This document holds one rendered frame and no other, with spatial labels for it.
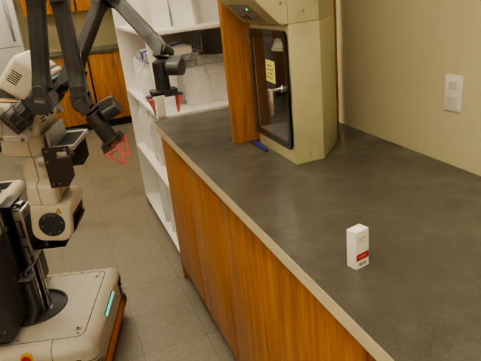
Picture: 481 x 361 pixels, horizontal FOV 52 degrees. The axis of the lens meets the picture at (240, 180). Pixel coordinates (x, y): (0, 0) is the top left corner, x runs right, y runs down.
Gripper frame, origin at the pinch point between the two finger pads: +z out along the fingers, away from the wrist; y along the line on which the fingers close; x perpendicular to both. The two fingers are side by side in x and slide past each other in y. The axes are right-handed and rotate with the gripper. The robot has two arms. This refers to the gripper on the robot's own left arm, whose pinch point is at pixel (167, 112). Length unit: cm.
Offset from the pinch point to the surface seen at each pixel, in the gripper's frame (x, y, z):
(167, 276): 61, -3, 110
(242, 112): -8.9, 28.5, 3.5
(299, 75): -46, 36, -14
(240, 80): -8.9, 29.2, -9.0
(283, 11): -46, 32, -35
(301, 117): -46, 36, 0
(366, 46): -25, 76, -17
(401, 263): -115, 23, 17
